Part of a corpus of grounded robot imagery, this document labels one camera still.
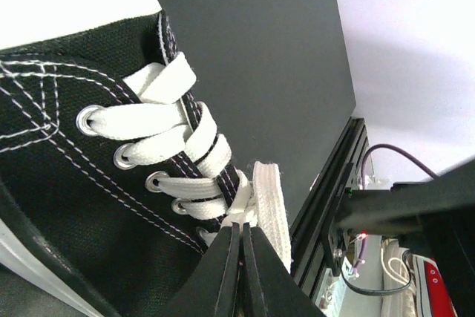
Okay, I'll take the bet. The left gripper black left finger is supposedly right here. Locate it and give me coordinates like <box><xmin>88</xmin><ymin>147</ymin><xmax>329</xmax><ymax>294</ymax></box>
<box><xmin>162</xmin><ymin>223</ymin><xmax>240</xmax><ymax>317</ymax></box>

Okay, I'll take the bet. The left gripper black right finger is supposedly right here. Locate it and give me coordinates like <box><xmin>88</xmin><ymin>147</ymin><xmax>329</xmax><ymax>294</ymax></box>
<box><xmin>241</xmin><ymin>223</ymin><xmax>323</xmax><ymax>317</ymax></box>

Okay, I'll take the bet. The white shoelace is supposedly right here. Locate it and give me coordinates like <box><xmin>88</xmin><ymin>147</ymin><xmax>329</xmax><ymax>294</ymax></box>
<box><xmin>76</xmin><ymin>53</ymin><xmax>292</xmax><ymax>269</ymax></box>

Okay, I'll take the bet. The black white sneaker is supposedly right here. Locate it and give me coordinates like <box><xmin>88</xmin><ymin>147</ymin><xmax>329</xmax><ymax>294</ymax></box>
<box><xmin>0</xmin><ymin>0</ymin><xmax>294</xmax><ymax>317</ymax></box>

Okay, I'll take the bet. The red white sneaker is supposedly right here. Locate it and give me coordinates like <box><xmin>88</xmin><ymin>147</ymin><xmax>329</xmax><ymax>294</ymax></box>
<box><xmin>411</xmin><ymin>255</ymin><xmax>457</xmax><ymax>317</ymax></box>

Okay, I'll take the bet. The black table mat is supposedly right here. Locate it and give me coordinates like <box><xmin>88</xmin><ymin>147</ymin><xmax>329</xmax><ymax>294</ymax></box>
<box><xmin>159</xmin><ymin>0</ymin><xmax>356</xmax><ymax>220</ymax></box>

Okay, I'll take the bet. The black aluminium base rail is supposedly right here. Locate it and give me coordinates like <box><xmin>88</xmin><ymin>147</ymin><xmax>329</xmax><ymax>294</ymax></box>
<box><xmin>290</xmin><ymin>118</ymin><xmax>368</xmax><ymax>298</ymax></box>

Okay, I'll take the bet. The thin black cable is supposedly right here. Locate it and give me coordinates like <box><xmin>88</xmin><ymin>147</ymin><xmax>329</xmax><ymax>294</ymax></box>
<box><xmin>343</xmin><ymin>248</ymin><xmax>413</xmax><ymax>298</ymax></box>

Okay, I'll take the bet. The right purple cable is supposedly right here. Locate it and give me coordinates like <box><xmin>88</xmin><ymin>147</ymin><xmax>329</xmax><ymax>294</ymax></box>
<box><xmin>344</xmin><ymin>143</ymin><xmax>439</xmax><ymax>273</ymax></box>

